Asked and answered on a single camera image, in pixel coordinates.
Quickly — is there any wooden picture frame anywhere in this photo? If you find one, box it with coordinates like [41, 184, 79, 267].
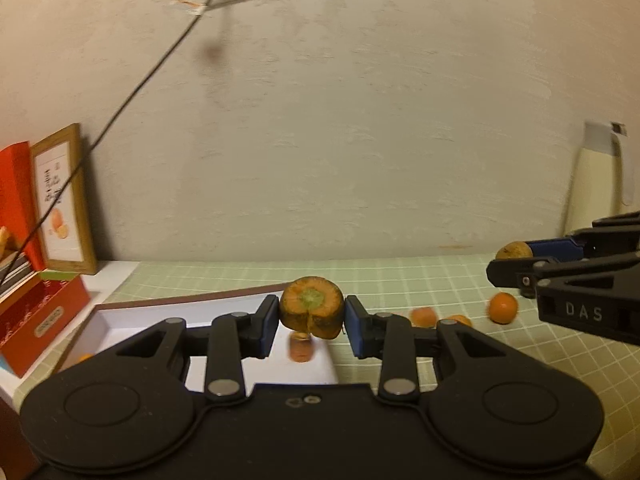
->
[30, 123, 98, 276]

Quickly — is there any green-topped carrot piece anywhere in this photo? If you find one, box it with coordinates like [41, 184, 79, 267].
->
[279, 276, 346, 339]

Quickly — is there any dark-topped carrot piece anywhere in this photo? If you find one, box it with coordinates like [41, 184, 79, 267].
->
[287, 332, 313, 362]

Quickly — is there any small tan round fruit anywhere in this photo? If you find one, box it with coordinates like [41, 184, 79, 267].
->
[496, 241, 533, 261]

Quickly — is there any stack of books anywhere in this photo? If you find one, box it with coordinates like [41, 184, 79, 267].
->
[0, 250, 33, 303]

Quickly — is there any brown cardboard tray box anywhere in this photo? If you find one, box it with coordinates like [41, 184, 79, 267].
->
[52, 284, 341, 386]

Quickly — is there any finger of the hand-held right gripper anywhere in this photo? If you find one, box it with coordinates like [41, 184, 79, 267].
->
[527, 211, 640, 260]
[486, 250, 640, 299]

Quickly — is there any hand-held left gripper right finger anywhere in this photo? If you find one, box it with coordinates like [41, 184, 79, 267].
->
[345, 295, 526, 403]

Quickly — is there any green checked tablecloth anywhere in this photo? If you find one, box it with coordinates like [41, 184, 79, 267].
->
[10, 255, 640, 480]

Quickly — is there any cream thermos jug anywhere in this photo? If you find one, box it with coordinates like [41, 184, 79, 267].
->
[564, 120, 635, 236]

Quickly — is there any red paper bag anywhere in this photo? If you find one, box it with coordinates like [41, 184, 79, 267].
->
[0, 142, 46, 271]

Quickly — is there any open orange gift box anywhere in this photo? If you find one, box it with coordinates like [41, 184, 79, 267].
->
[0, 269, 92, 378]

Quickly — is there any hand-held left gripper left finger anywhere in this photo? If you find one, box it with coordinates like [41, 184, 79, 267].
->
[97, 295, 280, 402]

